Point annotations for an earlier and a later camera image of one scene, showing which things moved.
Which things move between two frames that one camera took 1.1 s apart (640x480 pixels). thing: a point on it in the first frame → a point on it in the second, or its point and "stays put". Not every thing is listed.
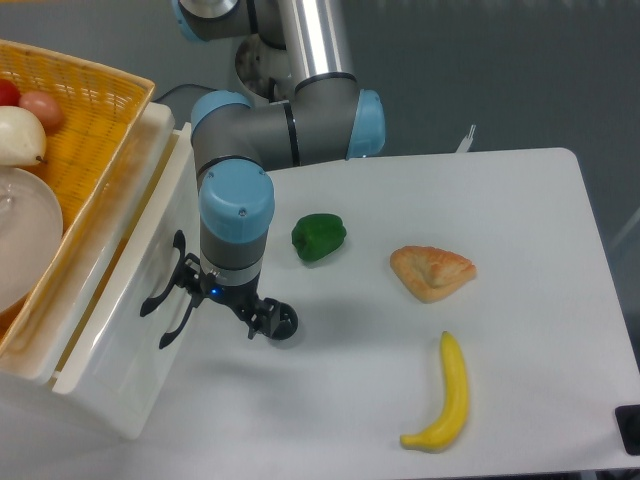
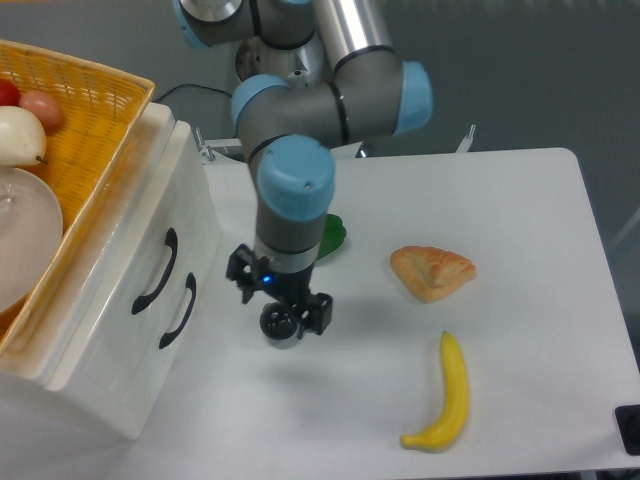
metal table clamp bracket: x=467 y=141 stays put
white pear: x=23 y=140 stays put
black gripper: x=263 y=314 → x=291 y=287
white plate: x=31 y=234 stays put
